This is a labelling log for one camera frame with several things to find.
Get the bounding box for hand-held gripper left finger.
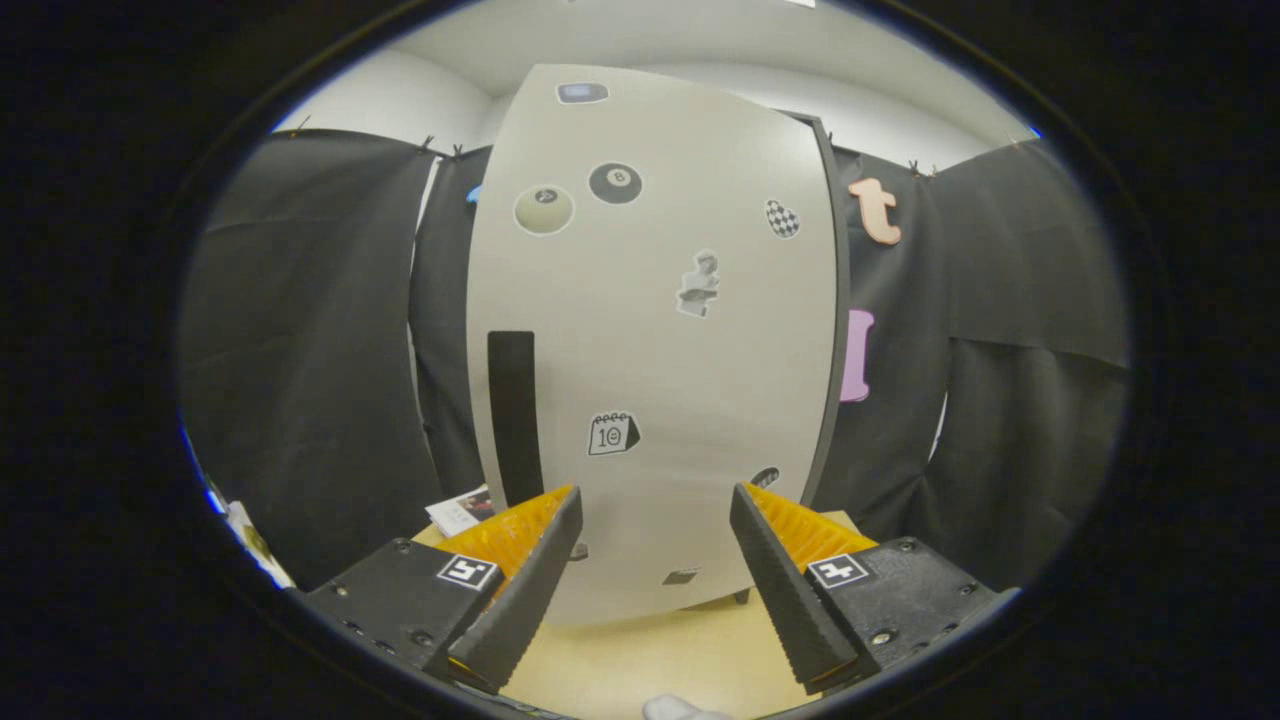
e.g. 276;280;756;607
300;485;584;696

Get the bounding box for grey shoe cabinet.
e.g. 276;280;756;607
735;110;853;607

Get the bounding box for white book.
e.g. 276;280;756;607
425;485;496;539

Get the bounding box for beige shoe cabinet door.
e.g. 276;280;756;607
465;63;839;629

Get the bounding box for person's white shoe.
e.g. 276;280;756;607
642;695;736;720

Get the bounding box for black backdrop cloth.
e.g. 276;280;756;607
180;128;1133;596

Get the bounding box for black door handle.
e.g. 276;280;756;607
487;330;546;508

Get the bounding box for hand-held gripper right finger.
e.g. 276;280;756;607
728;481;1021;698

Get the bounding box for white printed sheet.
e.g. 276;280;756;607
205;485;296;591

